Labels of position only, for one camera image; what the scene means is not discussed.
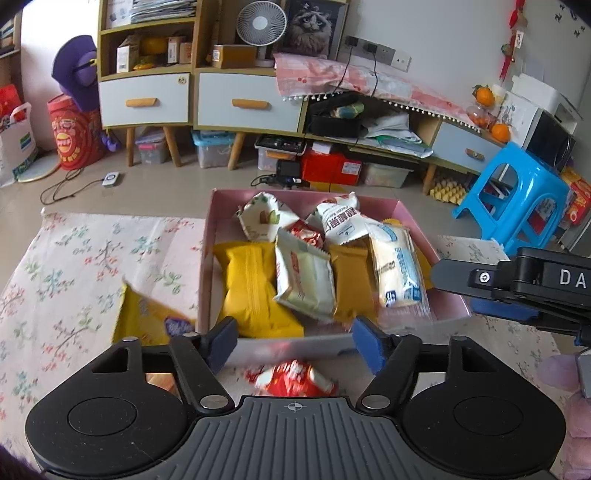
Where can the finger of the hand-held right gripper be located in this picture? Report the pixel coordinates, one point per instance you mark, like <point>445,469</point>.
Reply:
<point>450,277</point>
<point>508,311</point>

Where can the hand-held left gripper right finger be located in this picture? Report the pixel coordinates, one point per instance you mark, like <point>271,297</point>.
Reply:
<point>369,344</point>

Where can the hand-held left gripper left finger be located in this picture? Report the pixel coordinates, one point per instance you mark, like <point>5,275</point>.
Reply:
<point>224,340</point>

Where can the white blue snack packet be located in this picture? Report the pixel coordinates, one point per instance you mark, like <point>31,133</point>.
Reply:
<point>397,267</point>

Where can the large yellow snack packet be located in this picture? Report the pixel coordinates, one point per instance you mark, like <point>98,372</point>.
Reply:
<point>254,290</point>

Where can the slim orange snack packet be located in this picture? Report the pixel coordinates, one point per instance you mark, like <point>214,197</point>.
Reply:
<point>353,281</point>

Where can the red white snack packet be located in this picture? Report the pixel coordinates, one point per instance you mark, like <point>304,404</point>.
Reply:
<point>307,236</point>
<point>293,378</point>

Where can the yellow packet with blue label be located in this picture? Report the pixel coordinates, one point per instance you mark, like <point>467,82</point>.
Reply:
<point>147,318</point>

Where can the white packet with red stripe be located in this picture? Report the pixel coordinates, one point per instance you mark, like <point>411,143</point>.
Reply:
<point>304,277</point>

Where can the white grey snack packet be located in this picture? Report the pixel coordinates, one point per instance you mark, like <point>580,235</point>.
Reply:
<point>344,221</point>

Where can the pink cardboard box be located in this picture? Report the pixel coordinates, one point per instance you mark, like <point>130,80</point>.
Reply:
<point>219,217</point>

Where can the green white snack packet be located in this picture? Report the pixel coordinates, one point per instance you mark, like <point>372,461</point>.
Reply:
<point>263,217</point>

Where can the yellow egg tray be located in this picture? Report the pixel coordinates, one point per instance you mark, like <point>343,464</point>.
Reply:
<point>448,191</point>

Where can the red snack bag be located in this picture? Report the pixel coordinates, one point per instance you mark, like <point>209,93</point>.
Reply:
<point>579,198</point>

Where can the low wooden television stand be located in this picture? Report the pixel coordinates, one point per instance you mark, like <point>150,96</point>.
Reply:
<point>461,143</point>

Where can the blue plastic stool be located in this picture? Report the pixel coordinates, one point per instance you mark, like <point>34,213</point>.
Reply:
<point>521,161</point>

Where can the orange fruit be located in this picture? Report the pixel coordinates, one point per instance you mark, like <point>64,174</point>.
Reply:
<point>485,96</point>
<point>500,133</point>

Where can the pile of papers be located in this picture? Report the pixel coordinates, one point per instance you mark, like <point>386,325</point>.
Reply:
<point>397,134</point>

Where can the black appliance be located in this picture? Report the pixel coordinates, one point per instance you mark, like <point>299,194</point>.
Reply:
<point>551,138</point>

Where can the red cardboard box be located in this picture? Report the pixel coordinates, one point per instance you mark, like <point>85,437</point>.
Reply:
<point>330,167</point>

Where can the floral tablecloth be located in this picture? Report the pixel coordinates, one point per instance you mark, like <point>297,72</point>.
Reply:
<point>69,258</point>

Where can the black power adapter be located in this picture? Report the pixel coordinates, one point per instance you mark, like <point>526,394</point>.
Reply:
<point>291,171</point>

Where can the blue lidded storage bin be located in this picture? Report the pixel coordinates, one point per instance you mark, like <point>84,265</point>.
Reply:
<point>212,150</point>

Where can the black bag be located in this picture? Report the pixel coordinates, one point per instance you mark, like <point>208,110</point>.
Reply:
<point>332,124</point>

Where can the clear bin with black lid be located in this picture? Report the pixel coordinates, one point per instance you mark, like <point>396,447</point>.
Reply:
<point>279,152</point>

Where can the white floor device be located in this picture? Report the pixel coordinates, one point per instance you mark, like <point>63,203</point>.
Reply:
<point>111,180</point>

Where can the white printer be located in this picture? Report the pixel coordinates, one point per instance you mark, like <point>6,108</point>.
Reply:
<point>545,94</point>

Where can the small clear storage bin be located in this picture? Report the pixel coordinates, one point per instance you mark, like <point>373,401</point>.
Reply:
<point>152,150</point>

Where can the red hanging ornament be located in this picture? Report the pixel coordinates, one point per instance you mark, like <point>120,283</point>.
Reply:
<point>508,50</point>

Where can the short wooden drawer cabinet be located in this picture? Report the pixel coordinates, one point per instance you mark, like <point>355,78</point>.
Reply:
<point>249,104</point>

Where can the pink fringed cloth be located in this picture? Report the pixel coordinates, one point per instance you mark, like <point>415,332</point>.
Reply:
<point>318,74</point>

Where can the tall wooden drawer cabinet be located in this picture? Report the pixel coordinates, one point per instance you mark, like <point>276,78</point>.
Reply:
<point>143,99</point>

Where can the red gift bag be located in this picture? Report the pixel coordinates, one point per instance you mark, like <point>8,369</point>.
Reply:
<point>74,134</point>

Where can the white shopping bag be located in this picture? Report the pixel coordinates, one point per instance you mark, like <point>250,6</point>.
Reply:
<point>18,147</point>

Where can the framed cat picture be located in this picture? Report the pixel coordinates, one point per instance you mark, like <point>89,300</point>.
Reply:
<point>314,27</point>

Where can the brown cardboard box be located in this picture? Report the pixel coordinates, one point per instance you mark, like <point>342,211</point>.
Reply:
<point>233,56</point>

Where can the white cardboard box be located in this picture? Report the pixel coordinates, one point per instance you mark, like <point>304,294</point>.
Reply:
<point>127,55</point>

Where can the purple hat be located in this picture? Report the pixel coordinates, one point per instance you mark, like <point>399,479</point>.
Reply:
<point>74,69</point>

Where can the white desk fan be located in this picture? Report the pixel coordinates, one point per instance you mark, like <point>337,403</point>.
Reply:
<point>261,23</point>

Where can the red paper bag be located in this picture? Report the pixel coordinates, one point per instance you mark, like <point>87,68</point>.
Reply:
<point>9,104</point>

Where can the stack of papers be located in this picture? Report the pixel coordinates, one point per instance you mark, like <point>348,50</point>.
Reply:
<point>161,10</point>

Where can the white wall socket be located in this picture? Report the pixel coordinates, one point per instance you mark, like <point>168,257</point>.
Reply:
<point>401,62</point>

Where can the grey wall socket panel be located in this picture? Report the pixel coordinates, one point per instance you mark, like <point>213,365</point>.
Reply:
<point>369,48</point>

